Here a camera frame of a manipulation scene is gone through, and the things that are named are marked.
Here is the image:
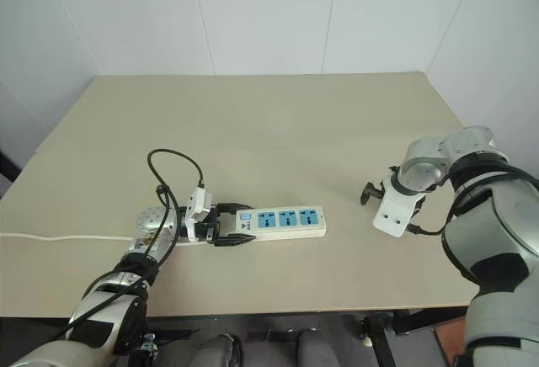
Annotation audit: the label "black table frame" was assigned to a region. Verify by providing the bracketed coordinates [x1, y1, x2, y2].
[138, 306, 469, 367]

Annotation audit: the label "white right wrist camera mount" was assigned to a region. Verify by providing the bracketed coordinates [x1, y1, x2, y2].
[371, 175, 425, 238]

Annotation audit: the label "white power strip cord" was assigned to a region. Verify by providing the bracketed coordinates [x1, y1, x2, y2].
[0, 231, 134, 243]

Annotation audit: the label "small metal bracket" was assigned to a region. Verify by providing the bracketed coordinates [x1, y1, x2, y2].
[141, 332, 160, 354]

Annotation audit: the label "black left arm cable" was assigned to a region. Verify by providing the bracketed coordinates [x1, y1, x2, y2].
[54, 149, 207, 343]

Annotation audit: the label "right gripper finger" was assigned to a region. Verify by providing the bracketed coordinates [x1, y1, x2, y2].
[360, 181, 386, 205]

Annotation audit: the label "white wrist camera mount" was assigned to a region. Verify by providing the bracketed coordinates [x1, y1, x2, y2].
[371, 175, 425, 238]
[184, 187, 218, 242]

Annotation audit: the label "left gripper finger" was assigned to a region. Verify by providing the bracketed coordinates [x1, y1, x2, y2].
[216, 201, 254, 215]
[211, 234, 258, 247]

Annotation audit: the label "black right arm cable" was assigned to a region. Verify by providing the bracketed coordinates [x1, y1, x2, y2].
[406, 160, 539, 237]

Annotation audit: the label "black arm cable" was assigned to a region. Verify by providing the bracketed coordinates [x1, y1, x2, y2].
[54, 149, 207, 343]
[406, 160, 539, 237]

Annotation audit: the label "white power strip blue sockets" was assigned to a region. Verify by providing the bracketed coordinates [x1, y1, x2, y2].
[175, 205, 328, 245]

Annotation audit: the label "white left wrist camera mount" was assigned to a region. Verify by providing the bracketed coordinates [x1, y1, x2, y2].
[184, 187, 218, 242]

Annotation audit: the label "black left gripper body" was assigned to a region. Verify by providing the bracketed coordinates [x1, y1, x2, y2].
[195, 204, 225, 245]

